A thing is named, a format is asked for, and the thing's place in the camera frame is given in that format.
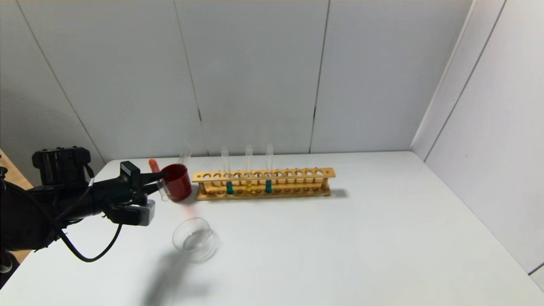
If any wooden test tube rack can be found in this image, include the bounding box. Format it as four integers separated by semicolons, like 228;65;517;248
191;167;336;201

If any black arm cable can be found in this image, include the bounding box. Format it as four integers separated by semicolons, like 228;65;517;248
55;222;124;263

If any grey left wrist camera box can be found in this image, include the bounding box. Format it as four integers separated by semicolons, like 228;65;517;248
104;199;156;227

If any test tube with red pigment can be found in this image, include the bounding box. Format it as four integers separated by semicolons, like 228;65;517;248
148;159;171;202

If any test tube with yellow pigment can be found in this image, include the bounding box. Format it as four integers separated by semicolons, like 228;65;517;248
245;144;254;193

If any dark red plastic cup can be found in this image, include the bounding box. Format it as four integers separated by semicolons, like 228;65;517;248
161;164;193;202

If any empty clear test tube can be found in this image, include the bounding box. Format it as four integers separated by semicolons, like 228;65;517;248
178;143;193;167

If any clear glass dish with spout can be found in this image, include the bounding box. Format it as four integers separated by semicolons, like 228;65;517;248
172;218;218;262

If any test tube with teal pigment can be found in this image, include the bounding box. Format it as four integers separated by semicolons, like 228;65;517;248
265;144;274;194

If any test tube with blue pigment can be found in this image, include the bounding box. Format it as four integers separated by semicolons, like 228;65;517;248
221;147;234;195

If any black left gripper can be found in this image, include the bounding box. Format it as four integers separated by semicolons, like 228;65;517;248
91;161;170;206

